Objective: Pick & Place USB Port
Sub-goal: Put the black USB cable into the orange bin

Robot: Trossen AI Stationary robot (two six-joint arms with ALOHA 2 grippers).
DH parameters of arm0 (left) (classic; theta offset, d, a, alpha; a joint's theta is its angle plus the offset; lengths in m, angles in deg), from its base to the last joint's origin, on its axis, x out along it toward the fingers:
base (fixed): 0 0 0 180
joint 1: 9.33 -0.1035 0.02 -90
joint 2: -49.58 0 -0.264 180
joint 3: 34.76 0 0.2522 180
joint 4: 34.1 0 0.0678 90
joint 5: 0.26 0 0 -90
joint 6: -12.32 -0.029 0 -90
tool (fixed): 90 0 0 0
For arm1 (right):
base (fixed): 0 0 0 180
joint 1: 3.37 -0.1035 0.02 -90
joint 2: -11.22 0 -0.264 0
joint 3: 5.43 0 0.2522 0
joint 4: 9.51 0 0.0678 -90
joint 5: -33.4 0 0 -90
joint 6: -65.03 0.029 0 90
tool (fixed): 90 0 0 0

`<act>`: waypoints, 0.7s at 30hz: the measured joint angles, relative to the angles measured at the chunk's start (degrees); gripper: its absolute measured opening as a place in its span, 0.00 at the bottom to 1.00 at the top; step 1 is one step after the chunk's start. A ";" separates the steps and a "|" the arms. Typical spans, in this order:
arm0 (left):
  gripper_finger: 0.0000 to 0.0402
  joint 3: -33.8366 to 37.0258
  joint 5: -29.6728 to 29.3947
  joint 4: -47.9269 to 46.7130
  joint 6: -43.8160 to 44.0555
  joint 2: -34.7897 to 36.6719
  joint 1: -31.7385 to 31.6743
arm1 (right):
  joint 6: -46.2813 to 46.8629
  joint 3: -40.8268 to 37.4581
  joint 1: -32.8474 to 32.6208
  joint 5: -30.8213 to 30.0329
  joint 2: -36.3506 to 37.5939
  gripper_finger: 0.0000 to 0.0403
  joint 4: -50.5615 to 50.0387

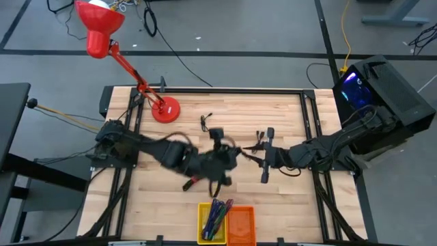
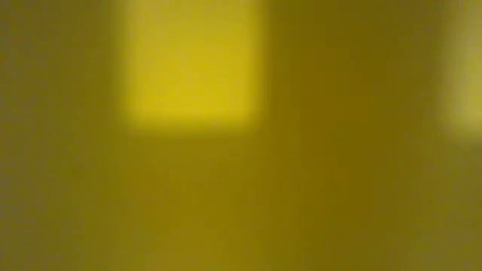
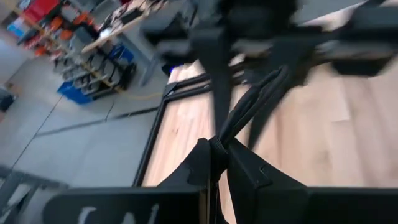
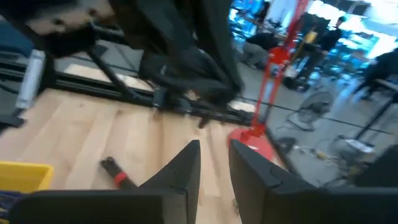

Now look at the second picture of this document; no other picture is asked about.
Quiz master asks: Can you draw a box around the yellow plastic tray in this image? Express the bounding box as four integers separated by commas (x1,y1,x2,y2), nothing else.
0,0,482,271

